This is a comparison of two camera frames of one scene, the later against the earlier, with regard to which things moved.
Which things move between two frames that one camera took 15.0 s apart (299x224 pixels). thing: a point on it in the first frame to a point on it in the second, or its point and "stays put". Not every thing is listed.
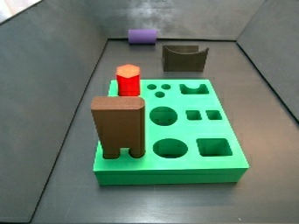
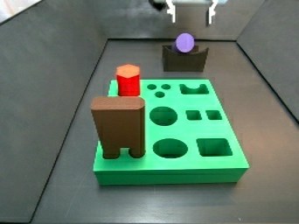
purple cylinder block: [143, 37] to [184, 42]
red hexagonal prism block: [128, 76] stays put
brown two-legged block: [119, 119] stays put
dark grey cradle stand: [183, 58] stays put
